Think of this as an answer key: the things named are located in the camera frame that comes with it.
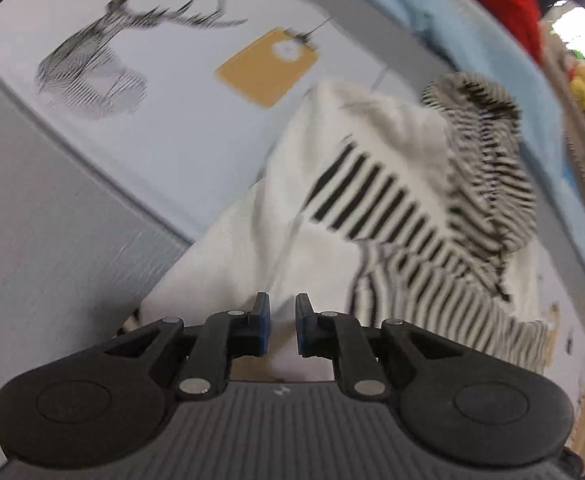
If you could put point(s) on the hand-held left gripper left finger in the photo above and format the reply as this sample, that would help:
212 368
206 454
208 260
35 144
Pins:
263 325

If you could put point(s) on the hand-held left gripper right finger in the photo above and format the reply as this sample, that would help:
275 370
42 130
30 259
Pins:
300 326

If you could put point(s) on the white black-striped small garment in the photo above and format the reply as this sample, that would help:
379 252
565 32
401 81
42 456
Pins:
372 200

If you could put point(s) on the printed deer bed sheet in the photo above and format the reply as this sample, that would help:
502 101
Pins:
182 125

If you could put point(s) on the light blue blanket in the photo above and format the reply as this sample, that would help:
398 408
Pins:
477 30

